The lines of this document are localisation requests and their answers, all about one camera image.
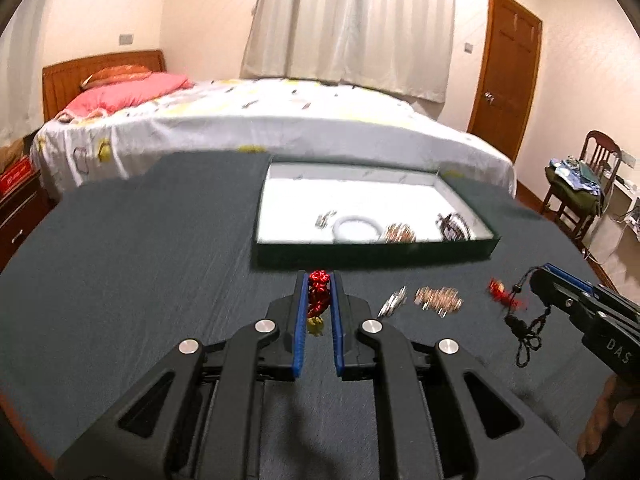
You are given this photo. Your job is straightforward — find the black cord red pendant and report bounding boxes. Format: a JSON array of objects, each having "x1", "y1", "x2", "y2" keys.
[{"x1": 487, "y1": 266, "x2": 551, "y2": 368}]

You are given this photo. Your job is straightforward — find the red knot gold charm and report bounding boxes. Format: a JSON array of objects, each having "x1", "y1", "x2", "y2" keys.
[{"x1": 306, "y1": 270, "x2": 332, "y2": 337}]

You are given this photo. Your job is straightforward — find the dark green jewelry tray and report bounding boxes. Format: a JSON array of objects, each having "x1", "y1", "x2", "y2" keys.
[{"x1": 254, "y1": 158, "x2": 500, "y2": 269}]

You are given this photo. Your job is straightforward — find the person's right hand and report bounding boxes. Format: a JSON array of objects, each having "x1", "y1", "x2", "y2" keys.
[{"x1": 577, "y1": 375, "x2": 639, "y2": 458}]

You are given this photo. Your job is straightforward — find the white side desk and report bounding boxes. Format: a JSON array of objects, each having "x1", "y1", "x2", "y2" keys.
[{"x1": 604, "y1": 152, "x2": 639, "y2": 238}]

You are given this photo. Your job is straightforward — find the clothes pile on chair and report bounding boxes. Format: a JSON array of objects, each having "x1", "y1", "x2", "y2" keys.
[{"x1": 544, "y1": 158, "x2": 605, "y2": 217}]

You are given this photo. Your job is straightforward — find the wooden chair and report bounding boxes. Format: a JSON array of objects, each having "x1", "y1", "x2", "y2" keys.
[{"x1": 540, "y1": 130, "x2": 622, "y2": 240}]

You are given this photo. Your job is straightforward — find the dark grey table cloth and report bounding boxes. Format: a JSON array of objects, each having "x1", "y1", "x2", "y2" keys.
[{"x1": 1, "y1": 152, "x2": 608, "y2": 479}]

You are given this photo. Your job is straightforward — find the brown wooden door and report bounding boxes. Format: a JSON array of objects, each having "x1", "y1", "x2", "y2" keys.
[{"x1": 468, "y1": 0, "x2": 542, "y2": 162}]

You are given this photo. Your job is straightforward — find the white jade bangle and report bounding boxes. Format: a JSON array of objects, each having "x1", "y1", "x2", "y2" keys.
[{"x1": 332, "y1": 216, "x2": 382, "y2": 244}]

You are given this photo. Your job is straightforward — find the small silver earrings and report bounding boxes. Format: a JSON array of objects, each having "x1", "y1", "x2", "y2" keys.
[{"x1": 314, "y1": 211, "x2": 336, "y2": 229}]

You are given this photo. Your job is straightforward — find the dark wooden nightstand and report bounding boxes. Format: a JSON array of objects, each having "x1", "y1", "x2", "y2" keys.
[{"x1": 0, "y1": 171, "x2": 51, "y2": 270}]

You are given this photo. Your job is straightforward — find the bed with patterned sheet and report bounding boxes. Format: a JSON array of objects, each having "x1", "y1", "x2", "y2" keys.
[{"x1": 29, "y1": 79, "x2": 516, "y2": 197}]

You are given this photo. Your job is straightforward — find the white curtains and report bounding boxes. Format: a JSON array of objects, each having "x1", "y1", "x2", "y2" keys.
[{"x1": 241, "y1": 0, "x2": 456, "y2": 103}]

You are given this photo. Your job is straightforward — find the red box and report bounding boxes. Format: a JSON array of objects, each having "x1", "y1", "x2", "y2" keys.
[{"x1": 0, "y1": 156, "x2": 34, "y2": 196}]

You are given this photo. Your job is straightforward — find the pink pillow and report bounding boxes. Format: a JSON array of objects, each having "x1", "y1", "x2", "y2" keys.
[{"x1": 54, "y1": 72, "x2": 194, "y2": 122}]

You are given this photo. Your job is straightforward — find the orange pillow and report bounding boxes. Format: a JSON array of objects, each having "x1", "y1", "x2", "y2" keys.
[{"x1": 80, "y1": 65, "x2": 152, "y2": 91}]

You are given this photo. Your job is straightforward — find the wooden headboard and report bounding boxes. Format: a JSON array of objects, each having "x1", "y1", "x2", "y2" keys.
[{"x1": 42, "y1": 50, "x2": 166, "y2": 122}]

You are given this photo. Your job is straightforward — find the rose gold chain necklace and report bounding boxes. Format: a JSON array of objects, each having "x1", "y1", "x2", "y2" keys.
[{"x1": 413, "y1": 285, "x2": 464, "y2": 319}]

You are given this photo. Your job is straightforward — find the dark red bead bracelet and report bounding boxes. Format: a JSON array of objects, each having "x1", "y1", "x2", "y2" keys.
[{"x1": 435, "y1": 212, "x2": 474, "y2": 242}]

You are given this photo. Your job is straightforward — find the silver chain bracelet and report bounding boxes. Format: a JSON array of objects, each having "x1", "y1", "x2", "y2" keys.
[{"x1": 376, "y1": 285, "x2": 409, "y2": 319}]

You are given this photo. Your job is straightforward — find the rose gold bracelet in tray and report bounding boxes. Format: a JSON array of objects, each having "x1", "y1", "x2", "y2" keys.
[{"x1": 380, "y1": 222, "x2": 418, "y2": 245}]

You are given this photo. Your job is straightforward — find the wall socket above headboard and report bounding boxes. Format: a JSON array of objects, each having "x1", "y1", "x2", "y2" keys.
[{"x1": 119, "y1": 34, "x2": 134, "y2": 46}]

